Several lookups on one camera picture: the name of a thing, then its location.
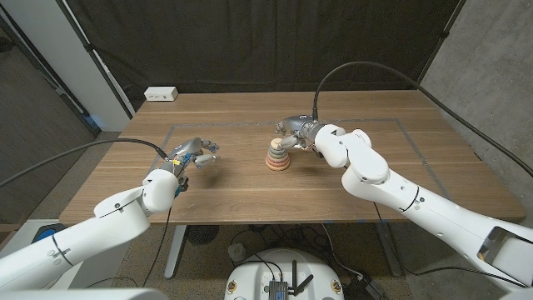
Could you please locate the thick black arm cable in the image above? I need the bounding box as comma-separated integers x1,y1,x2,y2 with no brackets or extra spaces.
0,137,170,188
311,61,533,178

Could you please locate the black power adapter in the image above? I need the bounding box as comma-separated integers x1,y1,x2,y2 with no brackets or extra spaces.
345,274,386,300

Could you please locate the white table leg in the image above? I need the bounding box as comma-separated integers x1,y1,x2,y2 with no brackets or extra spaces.
164,224,188,280

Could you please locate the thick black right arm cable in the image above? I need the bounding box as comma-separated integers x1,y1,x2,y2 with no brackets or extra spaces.
311,61,533,178

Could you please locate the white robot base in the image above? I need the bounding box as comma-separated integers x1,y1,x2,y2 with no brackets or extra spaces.
224,248,345,300

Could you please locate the round black table foot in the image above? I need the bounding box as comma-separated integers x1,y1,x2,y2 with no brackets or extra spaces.
186,224,220,246

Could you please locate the white power strip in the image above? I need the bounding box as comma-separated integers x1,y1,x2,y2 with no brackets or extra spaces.
143,86,179,103

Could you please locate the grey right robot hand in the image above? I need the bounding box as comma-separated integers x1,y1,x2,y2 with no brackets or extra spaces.
275,115,325,150

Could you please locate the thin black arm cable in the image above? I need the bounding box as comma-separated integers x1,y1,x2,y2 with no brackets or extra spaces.
372,202,528,288
142,207,172,288

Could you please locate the round grey floor object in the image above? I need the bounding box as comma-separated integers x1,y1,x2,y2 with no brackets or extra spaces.
227,243,247,263

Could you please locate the black backdrop curtain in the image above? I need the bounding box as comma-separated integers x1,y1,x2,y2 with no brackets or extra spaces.
57,0,466,113

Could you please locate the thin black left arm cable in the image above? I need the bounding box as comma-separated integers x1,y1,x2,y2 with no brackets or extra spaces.
142,207,172,288

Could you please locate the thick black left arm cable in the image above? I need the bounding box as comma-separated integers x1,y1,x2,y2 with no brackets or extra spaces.
0,137,170,188

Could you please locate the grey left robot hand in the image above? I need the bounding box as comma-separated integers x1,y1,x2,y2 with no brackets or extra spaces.
159,137,221,198

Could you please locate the blue foot pedal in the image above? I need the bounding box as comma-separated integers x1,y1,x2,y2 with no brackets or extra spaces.
32,223,67,243

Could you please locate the grey table leg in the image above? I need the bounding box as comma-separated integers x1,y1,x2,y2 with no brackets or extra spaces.
374,222,403,278

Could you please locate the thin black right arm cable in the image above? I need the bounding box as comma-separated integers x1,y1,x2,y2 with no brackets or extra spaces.
372,202,528,288

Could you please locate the black backdrop stand pole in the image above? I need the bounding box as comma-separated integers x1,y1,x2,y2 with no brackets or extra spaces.
415,0,466,90
55,0,137,119

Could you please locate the grey radio box with antennas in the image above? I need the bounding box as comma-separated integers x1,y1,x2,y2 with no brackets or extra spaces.
268,260,314,300

